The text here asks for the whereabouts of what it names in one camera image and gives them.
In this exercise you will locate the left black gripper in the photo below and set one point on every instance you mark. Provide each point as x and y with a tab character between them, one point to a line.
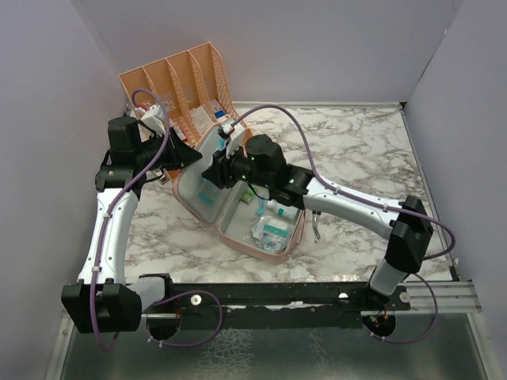
181	153

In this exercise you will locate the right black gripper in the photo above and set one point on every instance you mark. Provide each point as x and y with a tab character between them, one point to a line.
223	161

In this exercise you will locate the blue tissue pack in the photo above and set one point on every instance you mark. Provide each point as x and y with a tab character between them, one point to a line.
208	193

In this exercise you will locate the small green box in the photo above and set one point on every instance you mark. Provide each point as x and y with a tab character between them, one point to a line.
247	196

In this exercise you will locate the small teal strip packet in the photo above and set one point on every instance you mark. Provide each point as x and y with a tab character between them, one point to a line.
261	209

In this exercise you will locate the teal bandage packet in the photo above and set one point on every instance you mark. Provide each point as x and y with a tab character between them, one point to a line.
271	229

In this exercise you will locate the pink medicine kit case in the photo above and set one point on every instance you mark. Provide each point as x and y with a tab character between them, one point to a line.
231	217

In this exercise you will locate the white plastic bottle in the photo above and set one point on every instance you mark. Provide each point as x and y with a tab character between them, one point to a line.
286	212

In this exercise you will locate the clear bandage bag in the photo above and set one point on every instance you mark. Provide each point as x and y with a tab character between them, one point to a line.
272	244

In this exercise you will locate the black handled scissors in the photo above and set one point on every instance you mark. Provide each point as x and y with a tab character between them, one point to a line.
315	221

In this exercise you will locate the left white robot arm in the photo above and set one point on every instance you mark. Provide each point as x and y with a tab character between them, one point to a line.
101	301

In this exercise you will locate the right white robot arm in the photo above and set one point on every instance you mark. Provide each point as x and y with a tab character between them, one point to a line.
405	225

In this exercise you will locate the red white medicine box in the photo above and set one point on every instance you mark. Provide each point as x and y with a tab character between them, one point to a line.
181	133

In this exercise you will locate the blue white medicine box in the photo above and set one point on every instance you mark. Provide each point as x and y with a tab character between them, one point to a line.
222	110

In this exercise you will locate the orange plastic file organizer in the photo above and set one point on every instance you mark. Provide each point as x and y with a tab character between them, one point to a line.
183	81

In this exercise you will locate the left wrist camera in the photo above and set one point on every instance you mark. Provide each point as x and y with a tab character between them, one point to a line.
153	117

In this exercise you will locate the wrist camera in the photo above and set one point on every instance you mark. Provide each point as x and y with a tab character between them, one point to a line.
233	133
153	117

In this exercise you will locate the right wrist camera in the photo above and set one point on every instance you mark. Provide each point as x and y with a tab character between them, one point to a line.
233	133

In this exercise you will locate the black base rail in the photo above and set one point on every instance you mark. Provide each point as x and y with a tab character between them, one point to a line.
204	306

